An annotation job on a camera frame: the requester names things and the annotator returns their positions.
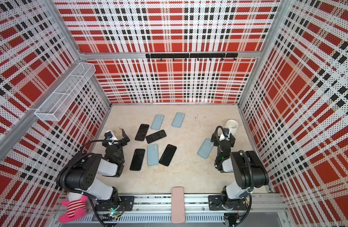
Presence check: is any blue case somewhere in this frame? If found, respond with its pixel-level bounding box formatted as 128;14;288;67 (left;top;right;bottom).
147;144;159;166
172;112;185;128
197;138;214;159
150;114;165;130

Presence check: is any purple black phone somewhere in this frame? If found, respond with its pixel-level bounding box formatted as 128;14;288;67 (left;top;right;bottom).
135;124;149;141

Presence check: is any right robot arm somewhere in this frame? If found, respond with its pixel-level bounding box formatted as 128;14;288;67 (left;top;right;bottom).
209;126;270;211

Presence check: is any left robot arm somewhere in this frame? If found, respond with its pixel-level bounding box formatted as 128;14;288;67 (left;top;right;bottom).
56;128;130;208

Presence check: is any black phone lower left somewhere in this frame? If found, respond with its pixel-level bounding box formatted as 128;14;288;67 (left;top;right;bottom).
130;148;146;171

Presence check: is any black phone centre horizontal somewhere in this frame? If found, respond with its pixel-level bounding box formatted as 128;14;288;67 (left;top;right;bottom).
146;130;167;144

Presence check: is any black phone lower right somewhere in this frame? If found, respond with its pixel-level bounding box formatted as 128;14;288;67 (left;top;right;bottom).
159;144;177;166

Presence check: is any white mug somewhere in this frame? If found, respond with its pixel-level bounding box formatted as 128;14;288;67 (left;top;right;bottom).
225;120;239;136

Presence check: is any pink plush toy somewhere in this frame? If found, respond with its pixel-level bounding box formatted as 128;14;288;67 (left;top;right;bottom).
59;192;88;223

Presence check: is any white wire basket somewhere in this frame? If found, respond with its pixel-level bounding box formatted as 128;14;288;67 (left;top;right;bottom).
34;62;95;122

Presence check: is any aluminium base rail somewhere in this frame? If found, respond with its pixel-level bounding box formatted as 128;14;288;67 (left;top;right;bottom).
68;193;291;227

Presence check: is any pink phone on rail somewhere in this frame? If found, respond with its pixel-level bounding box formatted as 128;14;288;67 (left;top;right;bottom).
171;187;186;224

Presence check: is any black hook rail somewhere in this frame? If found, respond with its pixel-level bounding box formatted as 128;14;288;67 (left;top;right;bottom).
145;53;238;60

